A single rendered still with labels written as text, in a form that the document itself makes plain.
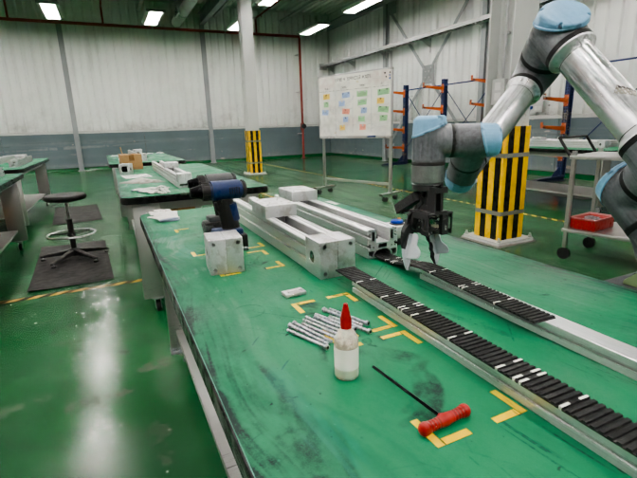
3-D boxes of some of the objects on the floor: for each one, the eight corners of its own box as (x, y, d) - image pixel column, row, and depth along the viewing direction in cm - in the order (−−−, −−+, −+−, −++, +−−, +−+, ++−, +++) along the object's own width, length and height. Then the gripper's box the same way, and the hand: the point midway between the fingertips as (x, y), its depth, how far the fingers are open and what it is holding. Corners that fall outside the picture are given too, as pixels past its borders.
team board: (313, 194, 764) (309, 76, 716) (332, 191, 798) (330, 78, 750) (383, 203, 661) (384, 64, 613) (402, 198, 695) (404, 67, 647)
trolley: (716, 269, 334) (744, 134, 309) (695, 286, 302) (724, 137, 277) (573, 244, 414) (586, 134, 389) (544, 255, 382) (556, 137, 357)
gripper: (415, 188, 95) (413, 280, 101) (465, 183, 101) (462, 269, 106) (393, 184, 103) (392, 269, 108) (441, 179, 109) (438, 261, 114)
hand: (419, 262), depth 110 cm, fingers open, 8 cm apart
